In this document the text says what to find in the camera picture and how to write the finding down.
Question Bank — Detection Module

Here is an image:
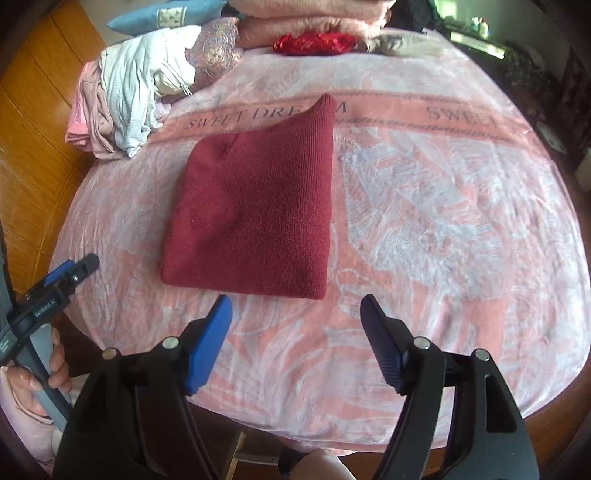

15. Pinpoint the pink patterned blanket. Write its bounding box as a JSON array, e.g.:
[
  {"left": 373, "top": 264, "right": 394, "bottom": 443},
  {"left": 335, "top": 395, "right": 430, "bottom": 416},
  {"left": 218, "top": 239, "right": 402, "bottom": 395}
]
[{"left": 48, "top": 28, "right": 591, "bottom": 455}]

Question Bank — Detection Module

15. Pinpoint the beige cloth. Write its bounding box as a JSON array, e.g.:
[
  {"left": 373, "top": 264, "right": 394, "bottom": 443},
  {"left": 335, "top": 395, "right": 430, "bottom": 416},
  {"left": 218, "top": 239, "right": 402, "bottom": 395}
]
[{"left": 358, "top": 34, "right": 446, "bottom": 58}]

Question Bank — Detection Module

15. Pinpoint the cream cloth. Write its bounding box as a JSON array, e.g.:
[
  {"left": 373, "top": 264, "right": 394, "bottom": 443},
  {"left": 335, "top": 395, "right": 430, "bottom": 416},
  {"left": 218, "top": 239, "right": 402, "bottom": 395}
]
[{"left": 152, "top": 60, "right": 197, "bottom": 97}]

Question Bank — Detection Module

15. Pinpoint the blue pillow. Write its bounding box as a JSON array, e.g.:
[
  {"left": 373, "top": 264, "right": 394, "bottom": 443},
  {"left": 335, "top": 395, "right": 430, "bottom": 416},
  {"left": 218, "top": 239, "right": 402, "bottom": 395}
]
[{"left": 106, "top": 0, "right": 229, "bottom": 35}]

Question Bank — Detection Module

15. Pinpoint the patterned pillow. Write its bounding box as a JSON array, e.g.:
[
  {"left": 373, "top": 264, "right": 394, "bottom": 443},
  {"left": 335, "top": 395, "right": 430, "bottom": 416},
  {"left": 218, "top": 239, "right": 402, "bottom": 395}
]
[{"left": 187, "top": 17, "right": 243, "bottom": 88}]

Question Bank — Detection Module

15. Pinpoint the person's left hand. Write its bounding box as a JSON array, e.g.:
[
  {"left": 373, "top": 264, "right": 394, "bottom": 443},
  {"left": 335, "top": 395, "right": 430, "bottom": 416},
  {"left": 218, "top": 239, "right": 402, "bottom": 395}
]
[{"left": 2, "top": 328, "right": 74, "bottom": 418}]

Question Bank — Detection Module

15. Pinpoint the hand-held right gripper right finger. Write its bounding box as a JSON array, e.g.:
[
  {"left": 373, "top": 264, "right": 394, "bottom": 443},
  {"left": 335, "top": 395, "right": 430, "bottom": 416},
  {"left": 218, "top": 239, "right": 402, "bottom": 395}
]
[{"left": 360, "top": 294, "right": 541, "bottom": 480}]

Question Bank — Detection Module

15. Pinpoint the folded pink fleece blanket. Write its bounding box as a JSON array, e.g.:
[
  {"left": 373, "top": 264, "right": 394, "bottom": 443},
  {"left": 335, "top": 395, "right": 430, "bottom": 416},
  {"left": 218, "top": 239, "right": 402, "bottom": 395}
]
[{"left": 228, "top": 0, "right": 393, "bottom": 49}]

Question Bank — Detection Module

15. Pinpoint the person's right forearm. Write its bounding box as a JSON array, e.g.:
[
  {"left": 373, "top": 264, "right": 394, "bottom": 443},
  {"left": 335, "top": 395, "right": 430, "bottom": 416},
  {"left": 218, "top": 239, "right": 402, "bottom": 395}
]
[{"left": 279, "top": 448, "right": 354, "bottom": 480}]

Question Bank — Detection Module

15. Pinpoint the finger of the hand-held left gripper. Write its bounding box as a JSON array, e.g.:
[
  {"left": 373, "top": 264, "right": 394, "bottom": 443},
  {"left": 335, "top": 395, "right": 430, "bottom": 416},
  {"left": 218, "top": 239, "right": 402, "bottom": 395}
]
[
  {"left": 58, "top": 253, "right": 100, "bottom": 296},
  {"left": 28, "top": 260, "right": 75, "bottom": 296}
]

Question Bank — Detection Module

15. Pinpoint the red shiny cloth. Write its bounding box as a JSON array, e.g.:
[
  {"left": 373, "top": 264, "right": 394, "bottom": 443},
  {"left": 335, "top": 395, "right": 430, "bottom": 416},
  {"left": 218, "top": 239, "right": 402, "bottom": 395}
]
[{"left": 272, "top": 32, "right": 358, "bottom": 57}]

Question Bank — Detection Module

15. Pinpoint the pink garment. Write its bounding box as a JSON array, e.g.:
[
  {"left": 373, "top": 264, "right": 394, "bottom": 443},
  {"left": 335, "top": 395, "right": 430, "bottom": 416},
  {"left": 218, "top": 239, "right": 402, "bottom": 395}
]
[{"left": 65, "top": 60, "right": 160, "bottom": 160}]

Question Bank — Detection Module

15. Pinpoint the maroon knit sweater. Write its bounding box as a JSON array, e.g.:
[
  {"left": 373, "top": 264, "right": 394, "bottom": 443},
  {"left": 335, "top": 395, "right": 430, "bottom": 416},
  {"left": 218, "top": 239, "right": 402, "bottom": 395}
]
[{"left": 160, "top": 93, "right": 335, "bottom": 302}]

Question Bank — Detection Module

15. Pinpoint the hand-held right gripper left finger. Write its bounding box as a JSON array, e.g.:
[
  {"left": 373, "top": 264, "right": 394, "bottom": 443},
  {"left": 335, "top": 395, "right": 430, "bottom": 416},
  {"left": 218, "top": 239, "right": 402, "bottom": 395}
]
[{"left": 53, "top": 294, "right": 233, "bottom": 480}]

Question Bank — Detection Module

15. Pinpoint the white striped garment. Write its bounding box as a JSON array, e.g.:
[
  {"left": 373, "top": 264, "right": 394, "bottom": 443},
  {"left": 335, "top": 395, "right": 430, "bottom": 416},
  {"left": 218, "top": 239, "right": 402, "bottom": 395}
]
[{"left": 99, "top": 25, "right": 201, "bottom": 158}]

